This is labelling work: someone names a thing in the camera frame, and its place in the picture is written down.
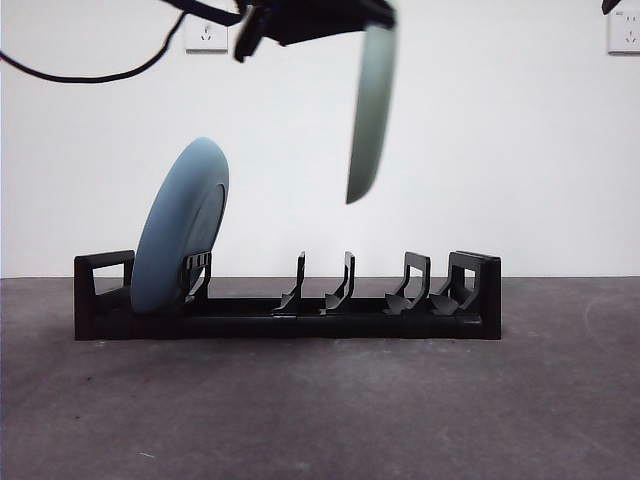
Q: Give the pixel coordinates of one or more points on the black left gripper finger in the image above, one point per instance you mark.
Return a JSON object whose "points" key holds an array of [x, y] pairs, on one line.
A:
{"points": [[320, 20]]}

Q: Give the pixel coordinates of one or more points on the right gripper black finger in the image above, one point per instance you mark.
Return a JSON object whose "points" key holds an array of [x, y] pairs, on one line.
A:
{"points": [[612, 4]]}

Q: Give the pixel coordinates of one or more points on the green round plate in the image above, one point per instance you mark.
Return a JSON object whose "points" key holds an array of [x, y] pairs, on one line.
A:
{"points": [[372, 115]]}

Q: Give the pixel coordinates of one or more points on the blue round plate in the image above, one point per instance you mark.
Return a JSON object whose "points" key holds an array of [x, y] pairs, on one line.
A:
{"points": [[170, 235]]}

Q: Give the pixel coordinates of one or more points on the black plastic plate rack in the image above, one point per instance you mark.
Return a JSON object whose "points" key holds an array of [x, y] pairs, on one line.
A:
{"points": [[350, 322]]}

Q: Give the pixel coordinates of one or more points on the white wall socket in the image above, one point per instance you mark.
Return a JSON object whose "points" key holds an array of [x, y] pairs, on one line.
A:
{"points": [[625, 35], [207, 40]]}

